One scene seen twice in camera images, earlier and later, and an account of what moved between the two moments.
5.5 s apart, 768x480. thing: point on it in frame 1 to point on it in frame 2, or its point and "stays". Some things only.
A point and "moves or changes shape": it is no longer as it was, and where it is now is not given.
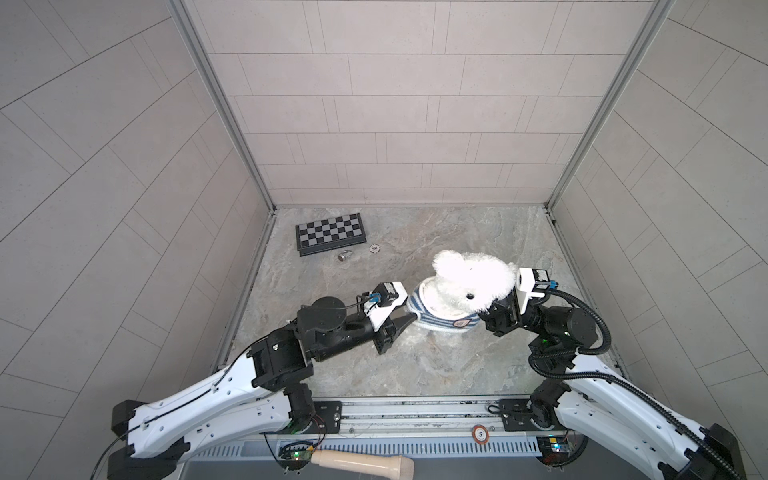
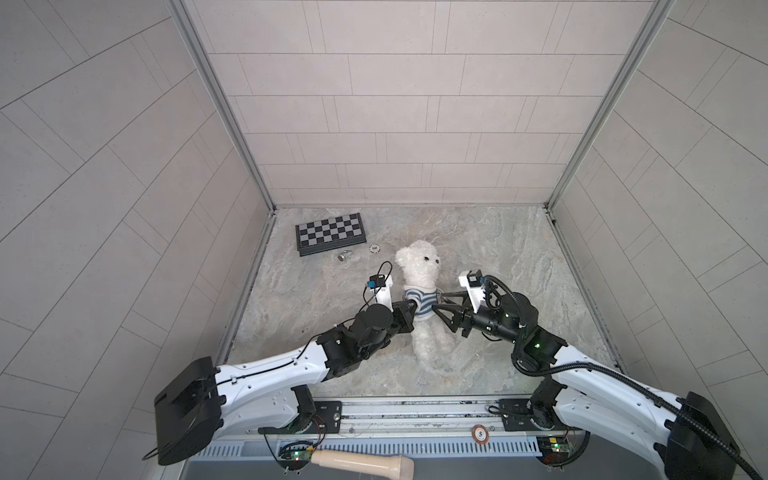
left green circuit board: (294, 455) stays
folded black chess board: (330, 234) stays
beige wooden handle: (390, 465) stays
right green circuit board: (553, 449) stays
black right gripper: (503, 314) to (463, 318)
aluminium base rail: (430, 429) stays
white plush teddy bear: (467, 284) to (432, 346)
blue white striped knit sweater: (435, 321) moves or changes shape
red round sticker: (480, 434) stays
